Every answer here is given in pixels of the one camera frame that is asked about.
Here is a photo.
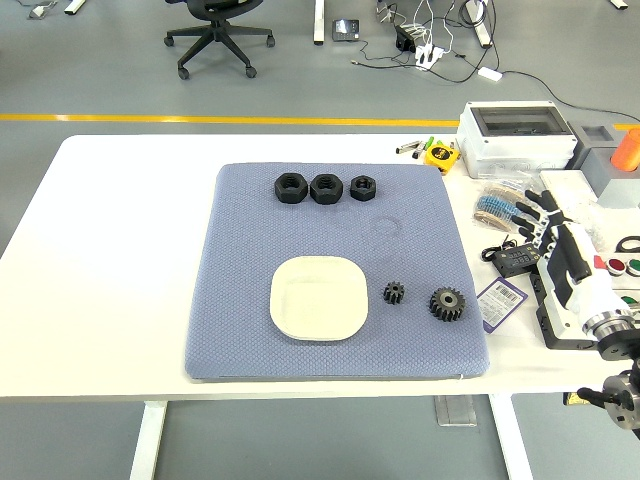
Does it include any black office chair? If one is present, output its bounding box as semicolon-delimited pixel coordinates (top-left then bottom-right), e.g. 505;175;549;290
163;0;276;80

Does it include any white purple label card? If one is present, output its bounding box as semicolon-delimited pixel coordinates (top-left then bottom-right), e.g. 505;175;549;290
474;277;530;335

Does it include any large black hex nut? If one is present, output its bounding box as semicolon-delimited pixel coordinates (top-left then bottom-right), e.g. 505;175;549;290
309;172;344;205
274;172;308;204

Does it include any black desk phone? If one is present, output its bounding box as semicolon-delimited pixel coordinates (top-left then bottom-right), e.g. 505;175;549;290
332;18;361;43

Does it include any grey electrical enclosure box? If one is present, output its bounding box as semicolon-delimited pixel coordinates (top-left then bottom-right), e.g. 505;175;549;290
457;101;580;180

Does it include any small black hex nut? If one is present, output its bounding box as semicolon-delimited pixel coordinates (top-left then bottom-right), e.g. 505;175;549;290
349;174;379;202

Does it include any grey push-button control panel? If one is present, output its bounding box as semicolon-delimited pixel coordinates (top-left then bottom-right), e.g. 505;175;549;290
534;249;640;351

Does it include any light grey holder block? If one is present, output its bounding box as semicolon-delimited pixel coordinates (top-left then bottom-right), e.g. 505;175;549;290
584;147;640;209

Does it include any white flat box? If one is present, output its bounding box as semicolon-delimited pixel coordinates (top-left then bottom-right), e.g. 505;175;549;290
538;169;601;211

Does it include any dark grey recessed block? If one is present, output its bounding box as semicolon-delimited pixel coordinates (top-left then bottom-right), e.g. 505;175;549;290
567;119;616;171

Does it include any white square plate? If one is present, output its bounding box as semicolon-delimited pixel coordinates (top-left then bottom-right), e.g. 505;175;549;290
269;254;370;344

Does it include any white table leg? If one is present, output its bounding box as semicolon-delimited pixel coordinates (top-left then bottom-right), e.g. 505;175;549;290
128;402;167;480
488;394;534;480

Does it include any large black gear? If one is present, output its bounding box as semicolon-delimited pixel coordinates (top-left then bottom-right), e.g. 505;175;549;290
428;286;467;324

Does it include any black power adapter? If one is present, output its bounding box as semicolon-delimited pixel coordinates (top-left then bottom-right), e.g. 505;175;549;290
394;24;419;53

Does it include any yellow tape measure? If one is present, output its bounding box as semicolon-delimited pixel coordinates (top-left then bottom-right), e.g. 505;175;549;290
424;143;461;175

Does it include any long black floor cable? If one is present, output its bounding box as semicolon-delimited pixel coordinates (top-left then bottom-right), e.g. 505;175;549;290
501;69;640;126

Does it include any small black gear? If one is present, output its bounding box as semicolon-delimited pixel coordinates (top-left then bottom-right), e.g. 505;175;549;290
382;280;407;307

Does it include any orange cylinder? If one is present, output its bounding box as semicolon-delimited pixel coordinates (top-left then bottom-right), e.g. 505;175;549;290
610;127;640;173

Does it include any clear plastic parts bag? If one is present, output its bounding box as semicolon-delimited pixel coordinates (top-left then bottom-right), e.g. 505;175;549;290
567;197;610;251

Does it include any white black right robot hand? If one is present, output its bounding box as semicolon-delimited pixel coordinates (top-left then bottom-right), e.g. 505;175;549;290
509;188;632;326

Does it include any blue-grey quilted mat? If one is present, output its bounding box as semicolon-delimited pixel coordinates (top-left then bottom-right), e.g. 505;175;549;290
183;160;491;384

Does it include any grey floor plate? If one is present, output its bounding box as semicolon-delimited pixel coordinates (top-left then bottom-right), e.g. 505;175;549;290
433;395;479;428

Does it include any black digital display module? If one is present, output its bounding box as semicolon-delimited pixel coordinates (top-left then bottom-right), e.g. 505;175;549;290
482;238;544;277

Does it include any bag of resistors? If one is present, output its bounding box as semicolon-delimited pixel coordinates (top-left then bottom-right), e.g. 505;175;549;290
472;174;539;234

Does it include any white power strip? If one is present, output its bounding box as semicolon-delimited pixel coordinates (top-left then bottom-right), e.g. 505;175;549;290
413;43;446;71

